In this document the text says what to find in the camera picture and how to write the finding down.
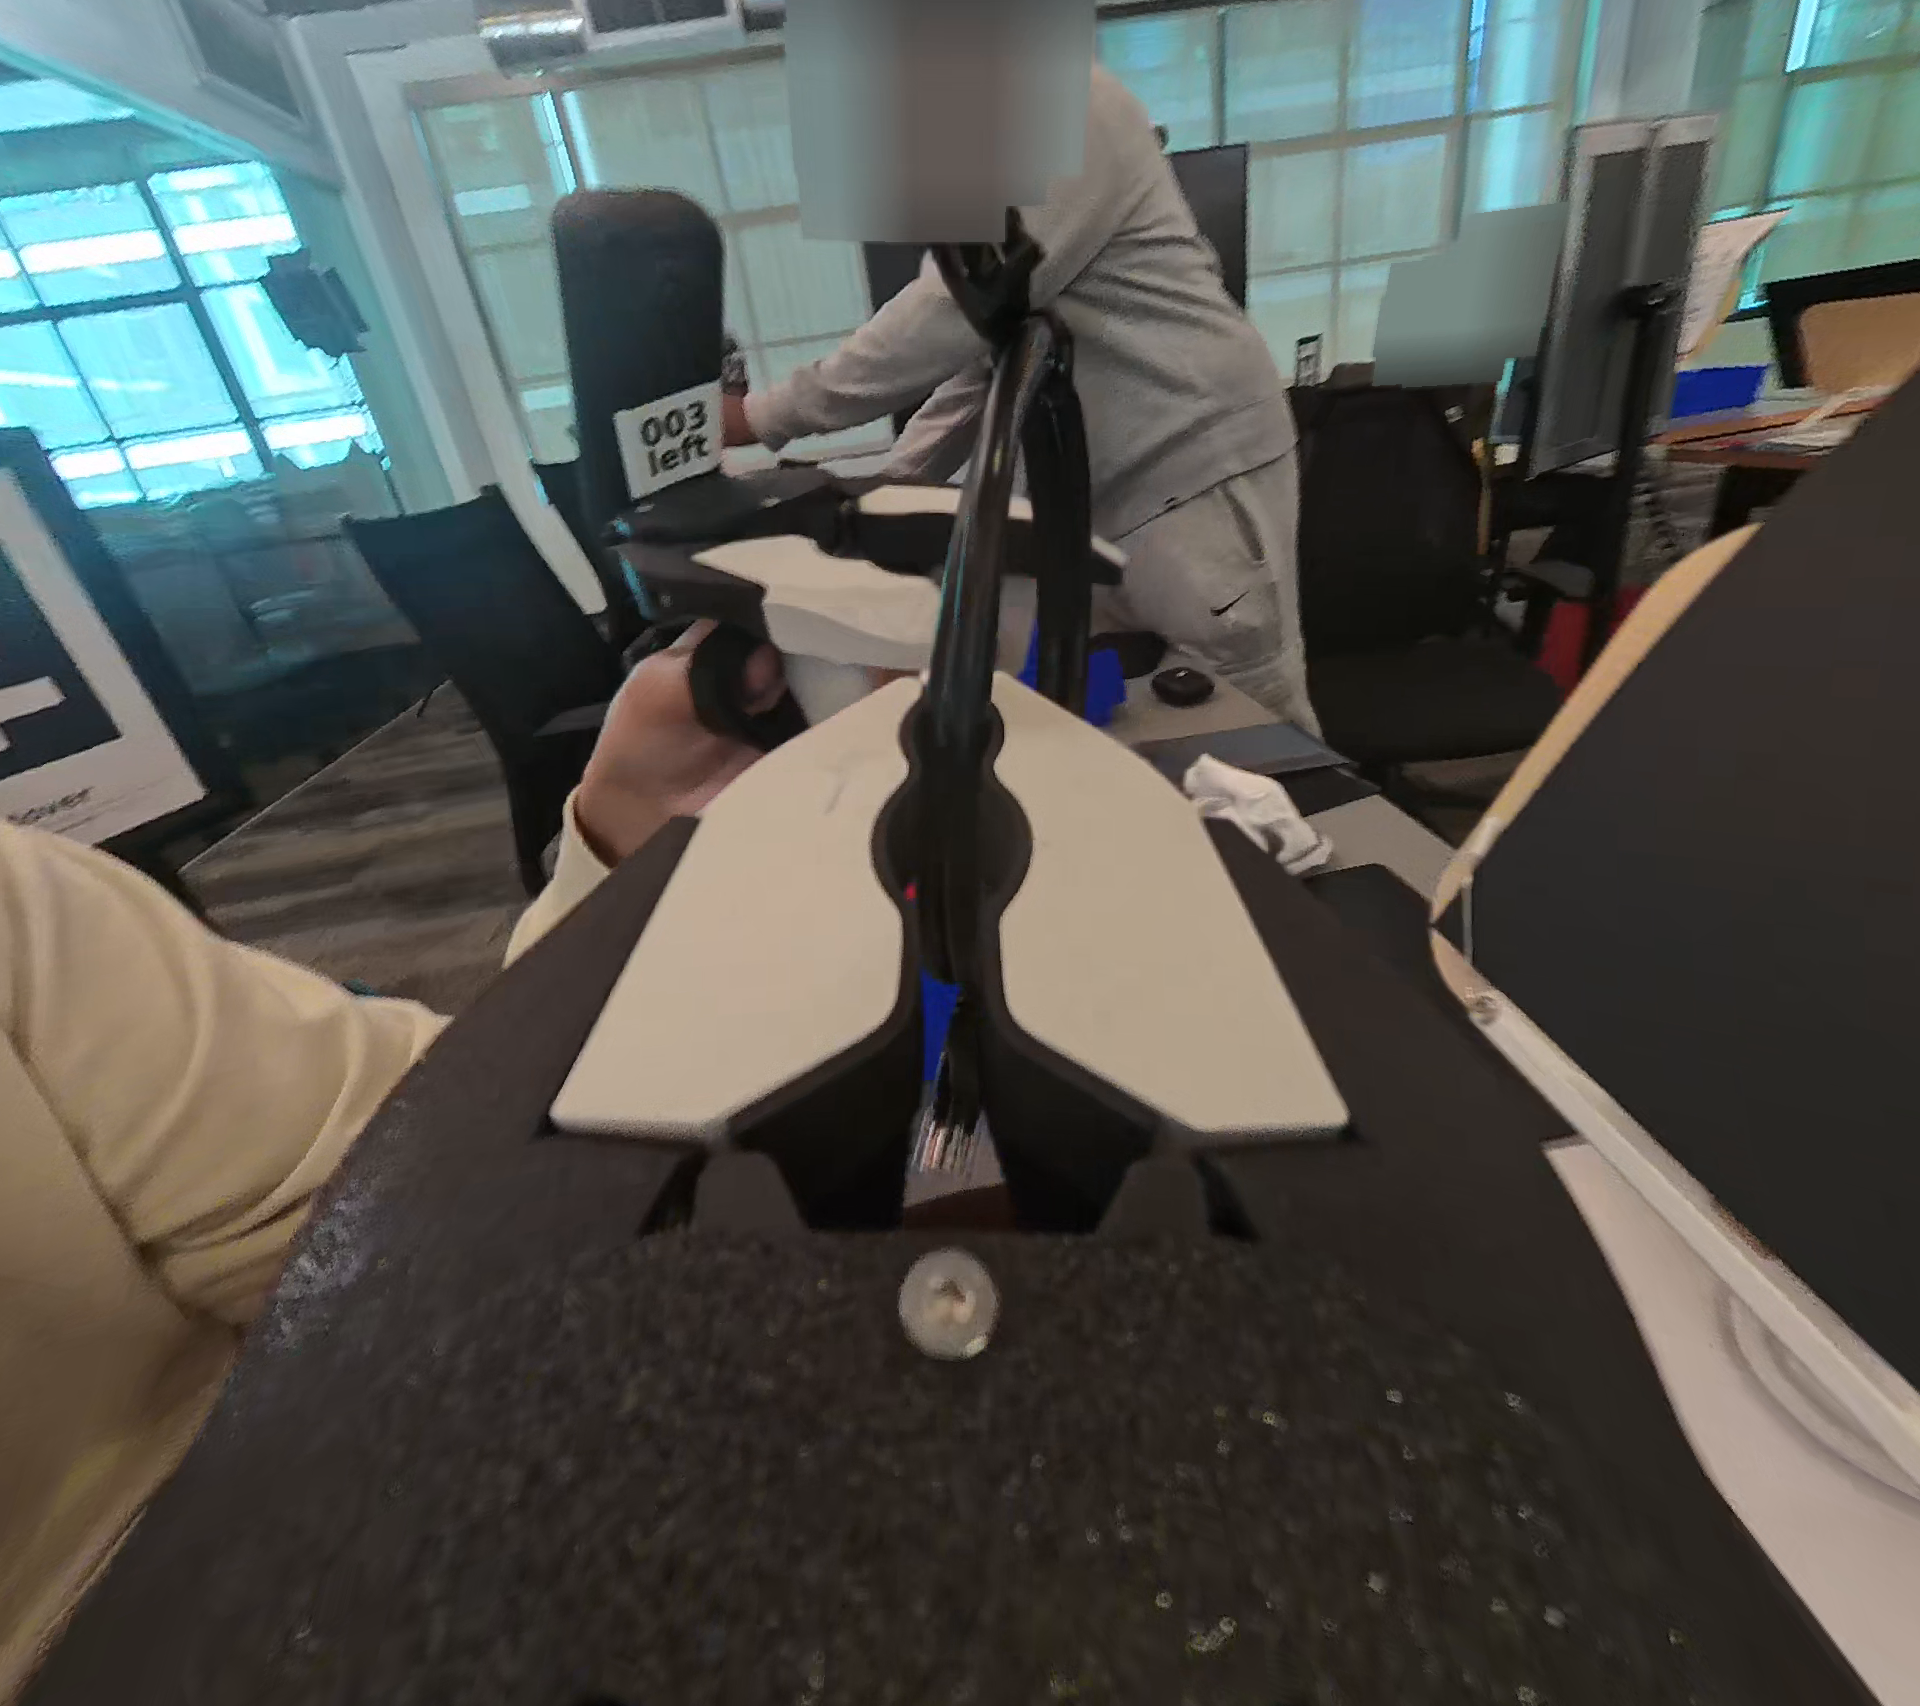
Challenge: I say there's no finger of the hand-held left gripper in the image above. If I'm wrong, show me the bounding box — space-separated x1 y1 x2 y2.
695 532 1038 676
841 480 1130 584

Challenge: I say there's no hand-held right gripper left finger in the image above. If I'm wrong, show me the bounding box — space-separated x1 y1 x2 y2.
547 674 941 1236

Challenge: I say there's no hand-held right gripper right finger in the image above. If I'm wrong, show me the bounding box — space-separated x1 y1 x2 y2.
974 674 1353 1236

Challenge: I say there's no black ethernet cable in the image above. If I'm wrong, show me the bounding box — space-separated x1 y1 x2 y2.
907 220 1091 1175

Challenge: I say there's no black monitor on arm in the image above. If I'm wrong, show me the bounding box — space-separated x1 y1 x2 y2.
1530 116 1721 643

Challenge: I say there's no person's left hand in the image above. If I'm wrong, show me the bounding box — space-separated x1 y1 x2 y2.
575 613 795 865

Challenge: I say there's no white crumpled glove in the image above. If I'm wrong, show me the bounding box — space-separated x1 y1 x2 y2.
1184 751 1334 875

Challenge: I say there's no white bar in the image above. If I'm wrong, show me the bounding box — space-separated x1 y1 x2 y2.
1440 939 1920 1399

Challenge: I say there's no black board with wooden rim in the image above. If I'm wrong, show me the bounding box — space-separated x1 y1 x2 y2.
1433 385 1920 1377

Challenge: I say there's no black and white marker poster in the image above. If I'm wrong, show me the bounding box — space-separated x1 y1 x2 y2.
0 429 205 846

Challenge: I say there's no wooden table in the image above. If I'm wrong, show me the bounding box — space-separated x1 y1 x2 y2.
1650 385 1892 464

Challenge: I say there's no black chair with wooden back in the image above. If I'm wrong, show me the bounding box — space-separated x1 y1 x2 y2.
1762 257 1920 395

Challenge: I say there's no small black wall speaker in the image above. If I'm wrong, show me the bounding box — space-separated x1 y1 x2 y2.
263 254 371 358

